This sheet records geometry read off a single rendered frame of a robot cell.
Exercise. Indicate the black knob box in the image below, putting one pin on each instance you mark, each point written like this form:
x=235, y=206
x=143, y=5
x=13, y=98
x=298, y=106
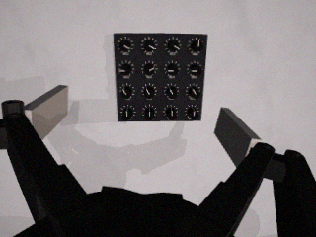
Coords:
x=151, y=85

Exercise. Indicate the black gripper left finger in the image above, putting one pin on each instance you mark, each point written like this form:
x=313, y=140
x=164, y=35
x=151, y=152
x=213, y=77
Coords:
x=50, y=190

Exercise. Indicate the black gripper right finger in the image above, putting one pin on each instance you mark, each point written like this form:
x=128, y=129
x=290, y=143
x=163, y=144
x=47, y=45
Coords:
x=225, y=207

